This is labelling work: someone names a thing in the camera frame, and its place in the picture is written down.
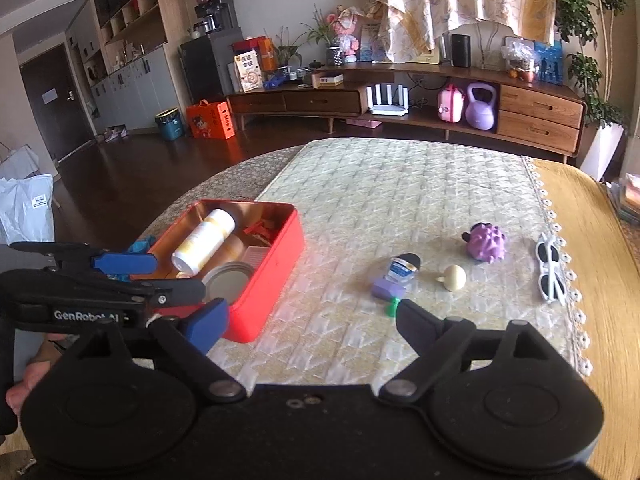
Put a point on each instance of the red tin box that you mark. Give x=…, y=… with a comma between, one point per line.
x=280, y=260

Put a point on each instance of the small green piece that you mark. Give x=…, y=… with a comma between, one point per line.
x=393, y=306

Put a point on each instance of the white yellow bottle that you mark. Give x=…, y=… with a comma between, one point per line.
x=205, y=240

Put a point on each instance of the black speaker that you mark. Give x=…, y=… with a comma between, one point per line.
x=461, y=50

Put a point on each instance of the purple kettlebell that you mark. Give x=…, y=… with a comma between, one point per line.
x=481, y=115

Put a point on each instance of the black coffee machine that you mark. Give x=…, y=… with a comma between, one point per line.
x=222, y=15

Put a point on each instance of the pink toy case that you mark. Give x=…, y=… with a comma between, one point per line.
x=450, y=107

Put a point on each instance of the small white box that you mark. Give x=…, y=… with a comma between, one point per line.
x=330, y=79

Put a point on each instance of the blue picture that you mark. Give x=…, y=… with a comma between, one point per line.
x=550, y=62

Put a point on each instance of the blue picture book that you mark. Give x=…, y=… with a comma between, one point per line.
x=372, y=45

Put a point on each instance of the cream round knob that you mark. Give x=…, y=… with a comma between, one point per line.
x=455, y=277

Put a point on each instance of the flat pink box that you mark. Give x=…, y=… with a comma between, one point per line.
x=364, y=122

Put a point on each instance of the pink doll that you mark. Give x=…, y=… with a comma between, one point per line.
x=345, y=35

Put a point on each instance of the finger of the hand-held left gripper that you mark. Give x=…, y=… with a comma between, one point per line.
x=125, y=262
x=180, y=291

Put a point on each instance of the wooden television cabinet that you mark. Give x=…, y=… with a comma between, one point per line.
x=540, y=110

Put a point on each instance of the orange gift box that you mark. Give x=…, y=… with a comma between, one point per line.
x=210, y=121

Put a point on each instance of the stack of books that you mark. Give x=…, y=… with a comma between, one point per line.
x=627, y=197

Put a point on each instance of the orchid plant patterned pot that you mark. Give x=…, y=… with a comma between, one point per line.
x=334, y=56

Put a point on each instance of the potted tree white planter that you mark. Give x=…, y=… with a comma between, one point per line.
x=575, y=10

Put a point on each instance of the white plastic bag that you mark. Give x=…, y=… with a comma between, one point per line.
x=25, y=210

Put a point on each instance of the teal bin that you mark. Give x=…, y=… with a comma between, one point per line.
x=169, y=127

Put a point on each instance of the black mini fridge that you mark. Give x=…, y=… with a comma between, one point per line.
x=210, y=65

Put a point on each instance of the cream scalloped board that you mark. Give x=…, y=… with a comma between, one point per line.
x=487, y=45

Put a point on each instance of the small potted plant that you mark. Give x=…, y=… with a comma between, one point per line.
x=283, y=71

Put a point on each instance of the cream quilted mat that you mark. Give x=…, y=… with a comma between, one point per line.
x=400, y=195

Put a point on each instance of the white router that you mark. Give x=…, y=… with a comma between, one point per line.
x=387, y=100

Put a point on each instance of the clear plastic bag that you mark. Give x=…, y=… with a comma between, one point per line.
x=517, y=57

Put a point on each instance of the person's left hand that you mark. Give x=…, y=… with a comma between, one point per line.
x=35, y=375

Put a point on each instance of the purple spiky toy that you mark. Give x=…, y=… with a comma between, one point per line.
x=487, y=242

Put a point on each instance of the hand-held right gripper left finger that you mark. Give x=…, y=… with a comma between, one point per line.
x=205, y=325

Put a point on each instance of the small black-lidded jar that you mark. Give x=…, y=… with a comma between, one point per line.
x=402, y=267

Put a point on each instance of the white sunglasses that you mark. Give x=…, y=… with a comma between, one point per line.
x=550, y=280

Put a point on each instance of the red hair clip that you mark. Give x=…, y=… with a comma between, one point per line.
x=260, y=232

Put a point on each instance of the blue cloth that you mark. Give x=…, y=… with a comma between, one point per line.
x=140, y=246

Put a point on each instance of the wooden wall cabinet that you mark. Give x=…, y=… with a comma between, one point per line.
x=130, y=85

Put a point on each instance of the dark door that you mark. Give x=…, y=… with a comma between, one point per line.
x=50, y=110

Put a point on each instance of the yellow cloth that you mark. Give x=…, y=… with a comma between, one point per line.
x=600, y=240

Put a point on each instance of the pair of shoes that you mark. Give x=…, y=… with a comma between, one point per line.
x=115, y=134

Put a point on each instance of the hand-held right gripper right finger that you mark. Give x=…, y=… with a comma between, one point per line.
x=417, y=322

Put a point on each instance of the white snack bag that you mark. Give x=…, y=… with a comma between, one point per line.
x=248, y=75

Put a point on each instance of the purple block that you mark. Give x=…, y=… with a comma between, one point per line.
x=387, y=289

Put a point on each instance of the flat red box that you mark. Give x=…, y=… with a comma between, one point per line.
x=250, y=44

